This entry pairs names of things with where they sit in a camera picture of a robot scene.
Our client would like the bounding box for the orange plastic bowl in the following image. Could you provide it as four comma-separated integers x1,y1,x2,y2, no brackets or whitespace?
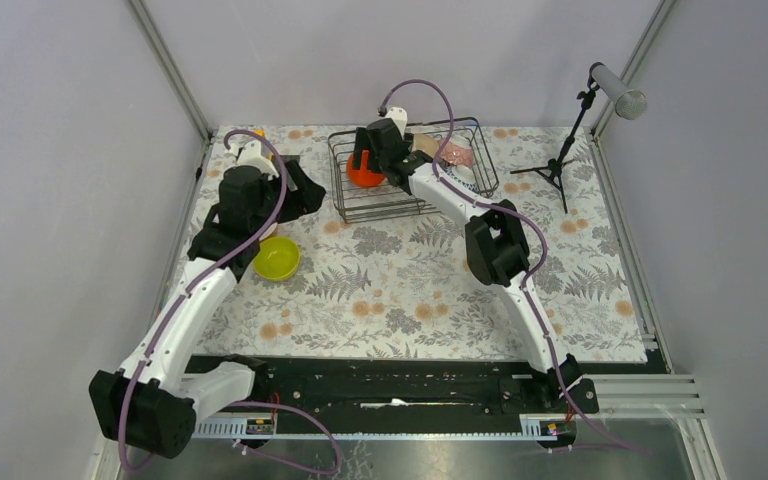
346,150,386,188

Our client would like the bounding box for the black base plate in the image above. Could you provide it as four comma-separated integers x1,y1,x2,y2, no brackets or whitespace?
185,351,667,435

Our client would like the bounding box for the blue patterned bowl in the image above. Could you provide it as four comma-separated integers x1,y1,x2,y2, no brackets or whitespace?
448,165,477,192

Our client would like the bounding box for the microphone on black stand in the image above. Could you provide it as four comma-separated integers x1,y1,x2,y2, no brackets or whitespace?
509,62,648,215

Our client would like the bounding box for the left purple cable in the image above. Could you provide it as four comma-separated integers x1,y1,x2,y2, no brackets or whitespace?
117,129,346,475

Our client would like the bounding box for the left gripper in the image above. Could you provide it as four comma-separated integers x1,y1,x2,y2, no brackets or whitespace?
251,159,326,235

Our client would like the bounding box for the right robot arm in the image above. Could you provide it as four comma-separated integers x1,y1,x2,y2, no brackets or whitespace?
353,118,574,412

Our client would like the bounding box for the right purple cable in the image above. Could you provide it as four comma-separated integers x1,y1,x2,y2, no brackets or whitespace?
377,79,650,455

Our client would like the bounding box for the floral tablecloth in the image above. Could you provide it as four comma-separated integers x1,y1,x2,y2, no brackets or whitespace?
196,127,646,363

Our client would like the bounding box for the purple cable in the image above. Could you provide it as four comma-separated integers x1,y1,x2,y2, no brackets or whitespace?
377,79,650,455
117,129,346,475

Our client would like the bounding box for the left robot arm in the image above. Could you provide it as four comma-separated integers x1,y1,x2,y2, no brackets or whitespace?
89,155,325,459

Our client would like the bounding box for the beige ceramic bowl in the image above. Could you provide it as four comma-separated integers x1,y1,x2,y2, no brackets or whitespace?
410,133,439,157

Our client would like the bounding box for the wire dish rack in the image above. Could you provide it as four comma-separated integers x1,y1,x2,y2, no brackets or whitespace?
327,116,500,223

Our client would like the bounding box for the yellow plastic bowl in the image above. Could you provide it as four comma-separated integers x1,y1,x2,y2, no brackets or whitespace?
252,236,301,281

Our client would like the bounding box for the pink patterned bowl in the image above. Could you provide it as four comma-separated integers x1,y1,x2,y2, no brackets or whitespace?
440,140,474,168

